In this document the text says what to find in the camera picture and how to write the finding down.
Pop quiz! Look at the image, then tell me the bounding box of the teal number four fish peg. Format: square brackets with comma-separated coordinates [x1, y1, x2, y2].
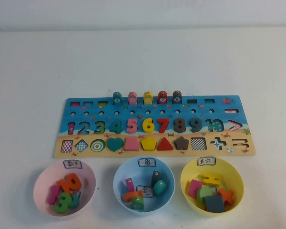
[112, 92, 123, 105]

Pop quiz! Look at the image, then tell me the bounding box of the paper label on blue bowl rim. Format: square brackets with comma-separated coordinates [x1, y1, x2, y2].
[138, 157, 157, 167]

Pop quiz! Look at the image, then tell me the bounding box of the blue plastic bowl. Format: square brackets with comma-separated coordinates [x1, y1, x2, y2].
[113, 156, 176, 217]

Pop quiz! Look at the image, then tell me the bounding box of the paper label inside blue bowl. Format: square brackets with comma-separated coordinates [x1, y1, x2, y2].
[136, 185, 154, 198]

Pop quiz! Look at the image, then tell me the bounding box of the paper label on yellow bowl rim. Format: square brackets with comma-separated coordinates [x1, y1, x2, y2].
[197, 156, 217, 166]

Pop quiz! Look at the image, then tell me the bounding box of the paper label on pink bowl rim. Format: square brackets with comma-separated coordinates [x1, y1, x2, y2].
[63, 159, 83, 170]

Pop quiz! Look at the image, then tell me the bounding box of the pink plastic bowl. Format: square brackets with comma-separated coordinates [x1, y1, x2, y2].
[33, 160, 96, 217]

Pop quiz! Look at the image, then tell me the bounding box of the colourful wooden puzzle board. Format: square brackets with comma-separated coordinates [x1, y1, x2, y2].
[53, 95, 256, 159]

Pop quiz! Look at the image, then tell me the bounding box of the yellow plastic bowl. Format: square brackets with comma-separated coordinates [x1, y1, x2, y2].
[180, 156, 245, 217]

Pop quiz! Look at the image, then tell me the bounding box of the yellow wooden number six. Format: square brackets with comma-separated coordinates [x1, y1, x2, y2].
[142, 118, 155, 134]

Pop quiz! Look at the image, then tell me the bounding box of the pink wooden number five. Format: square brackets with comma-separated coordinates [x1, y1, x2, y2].
[126, 118, 139, 134]

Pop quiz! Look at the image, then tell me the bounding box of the yellow fish peg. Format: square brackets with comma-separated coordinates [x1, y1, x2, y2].
[143, 91, 153, 105]

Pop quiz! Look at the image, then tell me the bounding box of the pink fish peg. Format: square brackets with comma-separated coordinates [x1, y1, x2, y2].
[128, 91, 138, 105]

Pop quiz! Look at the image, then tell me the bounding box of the red wooden number seven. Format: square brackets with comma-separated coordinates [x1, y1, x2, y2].
[157, 118, 170, 134]

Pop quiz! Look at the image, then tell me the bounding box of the red number seven fish peg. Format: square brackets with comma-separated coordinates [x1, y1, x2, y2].
[158, 90, 168, 104]

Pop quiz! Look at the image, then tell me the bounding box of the teal wooden number four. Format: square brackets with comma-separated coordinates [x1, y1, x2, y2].
[109, 118, 123, 134]

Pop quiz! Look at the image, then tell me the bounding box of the yellow wooden pentagon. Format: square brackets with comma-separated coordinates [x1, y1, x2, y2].
[140, 137, 157, 152]

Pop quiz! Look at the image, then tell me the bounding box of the pink wooden trapezoid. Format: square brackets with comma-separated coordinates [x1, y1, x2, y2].
[123, 137, 140, 152]

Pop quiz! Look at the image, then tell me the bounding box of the brown number eight fish peg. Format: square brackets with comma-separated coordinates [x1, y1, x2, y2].
[172, 90, 183, 104]

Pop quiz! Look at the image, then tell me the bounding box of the brown wooden number eight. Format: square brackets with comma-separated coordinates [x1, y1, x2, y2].
[174, 118, 187, 133]

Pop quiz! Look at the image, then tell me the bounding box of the teal wooden heart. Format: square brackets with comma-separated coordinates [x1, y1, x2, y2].
[106, 137, 124, 153]

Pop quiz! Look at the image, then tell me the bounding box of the brown wooden star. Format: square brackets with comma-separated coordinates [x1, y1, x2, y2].
[173, 136, 190, 151]

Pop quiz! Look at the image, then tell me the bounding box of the slate blue wooden number nine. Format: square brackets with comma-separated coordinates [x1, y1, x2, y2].
[189, 118, 203, 133]

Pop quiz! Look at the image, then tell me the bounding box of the dark teal fish peg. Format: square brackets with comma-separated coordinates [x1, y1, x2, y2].
[151, 170, 162, 186]

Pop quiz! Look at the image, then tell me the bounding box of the magenta fish peg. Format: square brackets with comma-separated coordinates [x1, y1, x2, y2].
[125, 177, 135, 193]

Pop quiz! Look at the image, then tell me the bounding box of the light teal fish peg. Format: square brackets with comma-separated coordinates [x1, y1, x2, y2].
[153, 180, 167, 197]

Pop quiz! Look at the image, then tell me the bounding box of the orange fish peg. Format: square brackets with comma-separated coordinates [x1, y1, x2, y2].
[123, 190, 143, 203]

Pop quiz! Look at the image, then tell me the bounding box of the green fish peg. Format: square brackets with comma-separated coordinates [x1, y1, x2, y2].
[131, 196, 144, 210]

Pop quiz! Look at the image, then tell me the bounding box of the pink wooden rectangle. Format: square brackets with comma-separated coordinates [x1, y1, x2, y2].
[187, 179, 203, 198]

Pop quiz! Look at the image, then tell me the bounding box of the yellow wooden equals sign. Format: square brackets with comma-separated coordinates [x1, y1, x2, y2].
[202, 173, 222, 187]

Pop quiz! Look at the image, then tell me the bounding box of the green wooden circle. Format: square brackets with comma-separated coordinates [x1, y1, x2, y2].
[196, 186, 214, 206]

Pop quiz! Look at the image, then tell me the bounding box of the orange wooden number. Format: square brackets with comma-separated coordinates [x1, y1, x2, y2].
[58, 173, 82, 194]

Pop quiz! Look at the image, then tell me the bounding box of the blue wooden number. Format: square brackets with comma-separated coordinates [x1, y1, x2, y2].
[68, 192, 81, 208]

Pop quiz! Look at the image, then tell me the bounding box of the dark blue wooden square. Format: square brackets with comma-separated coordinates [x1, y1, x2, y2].
[204, 194, 226, 213]

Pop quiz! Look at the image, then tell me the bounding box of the orange wooden plus sign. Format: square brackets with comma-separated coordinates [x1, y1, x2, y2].
[218, 188, 235, 206]

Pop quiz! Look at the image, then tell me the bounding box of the green wooden number three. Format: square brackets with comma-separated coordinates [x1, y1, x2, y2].
[53, 192, 72, 213]

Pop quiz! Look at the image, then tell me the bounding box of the pink wooden number one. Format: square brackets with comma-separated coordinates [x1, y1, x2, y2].
[47, 185, 61, 205]

